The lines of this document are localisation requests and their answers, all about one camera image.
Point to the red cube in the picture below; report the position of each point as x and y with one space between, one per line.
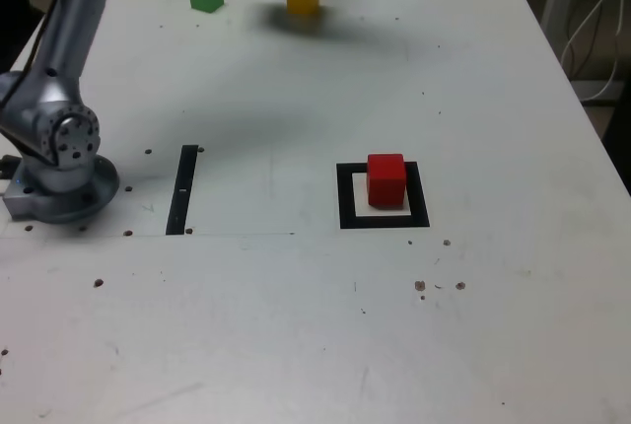
387 182

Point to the black tape strip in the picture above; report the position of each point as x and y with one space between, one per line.
180 207

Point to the black tape square outline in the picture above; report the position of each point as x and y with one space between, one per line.
345 207

